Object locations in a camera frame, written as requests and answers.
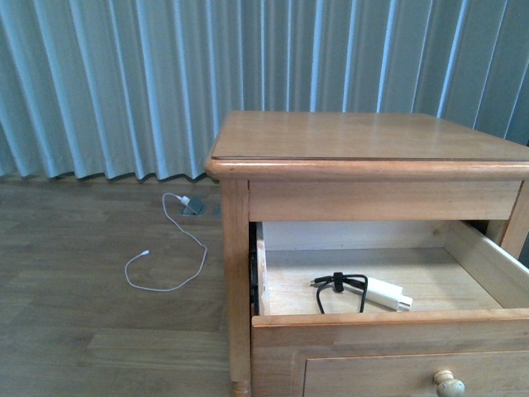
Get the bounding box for white plug in floor socket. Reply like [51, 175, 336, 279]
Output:
[176, 195, 190, 206]

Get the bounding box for wooden drawer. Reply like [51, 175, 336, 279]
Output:
[249, 220, 529, 397]

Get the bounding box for light blue pleated curtain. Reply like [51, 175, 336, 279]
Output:
[1, 1, 528, 179]

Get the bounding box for open metal floor socket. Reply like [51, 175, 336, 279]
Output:
[180, 197, 206, 216]

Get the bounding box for white charger adapter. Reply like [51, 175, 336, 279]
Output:
[366, 277, 413, 312]

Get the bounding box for black charger cable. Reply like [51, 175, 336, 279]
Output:
[309, 272, 369, 315]

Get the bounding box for wooden nightstand cabinet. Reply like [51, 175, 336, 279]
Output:
[206, 112, 528, 396]

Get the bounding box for white cable on floor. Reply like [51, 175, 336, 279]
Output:
[124, 192, 208, 292]

